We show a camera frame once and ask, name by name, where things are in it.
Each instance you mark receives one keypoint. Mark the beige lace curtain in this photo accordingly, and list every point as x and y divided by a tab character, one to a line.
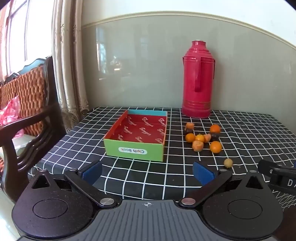
69	69

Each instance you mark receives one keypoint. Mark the dark wooden chair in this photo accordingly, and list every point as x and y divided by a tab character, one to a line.
41	125

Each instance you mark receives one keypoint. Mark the round orange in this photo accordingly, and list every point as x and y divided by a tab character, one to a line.
200	138
190	137
215	147
215	129

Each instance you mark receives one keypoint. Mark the orange woven chair cushion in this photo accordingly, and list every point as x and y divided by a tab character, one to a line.
27	92

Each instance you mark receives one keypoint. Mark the red thermos flask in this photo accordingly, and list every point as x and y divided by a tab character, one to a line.
197	78

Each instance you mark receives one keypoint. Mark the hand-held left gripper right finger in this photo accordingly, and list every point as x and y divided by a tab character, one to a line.
203	173

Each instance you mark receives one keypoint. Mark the small dark fruit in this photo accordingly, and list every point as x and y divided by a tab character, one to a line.
214	136
188	131

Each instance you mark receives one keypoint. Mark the wrinkled peeled orange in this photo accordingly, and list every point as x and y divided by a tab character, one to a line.
197	146

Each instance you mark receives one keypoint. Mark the small yellow round fruit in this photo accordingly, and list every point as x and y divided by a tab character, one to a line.
228	163

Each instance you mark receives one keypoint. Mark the pink plastic bag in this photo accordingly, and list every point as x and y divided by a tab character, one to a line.
9	113

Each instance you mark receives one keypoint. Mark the small orange piece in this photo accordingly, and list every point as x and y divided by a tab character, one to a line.
207	138
190	126

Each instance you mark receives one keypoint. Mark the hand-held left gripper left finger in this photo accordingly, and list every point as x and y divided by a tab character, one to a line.
93	172

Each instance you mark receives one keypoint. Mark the colourful cardboard box red inside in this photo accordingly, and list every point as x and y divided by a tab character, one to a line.
138	134

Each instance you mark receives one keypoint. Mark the black white grid tablecloth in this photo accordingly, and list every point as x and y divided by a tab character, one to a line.
143	180

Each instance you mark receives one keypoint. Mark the window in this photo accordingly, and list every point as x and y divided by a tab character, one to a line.
20	34

